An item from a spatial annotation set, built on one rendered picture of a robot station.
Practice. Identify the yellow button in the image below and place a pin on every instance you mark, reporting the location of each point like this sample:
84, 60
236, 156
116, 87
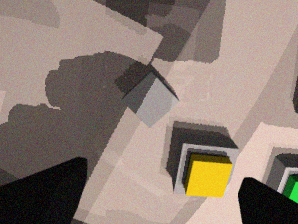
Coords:
203, 165

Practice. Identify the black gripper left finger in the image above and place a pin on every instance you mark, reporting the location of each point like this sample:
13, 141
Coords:
47, 197

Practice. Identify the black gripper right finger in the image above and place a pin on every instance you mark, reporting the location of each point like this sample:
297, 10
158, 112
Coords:
260, 204

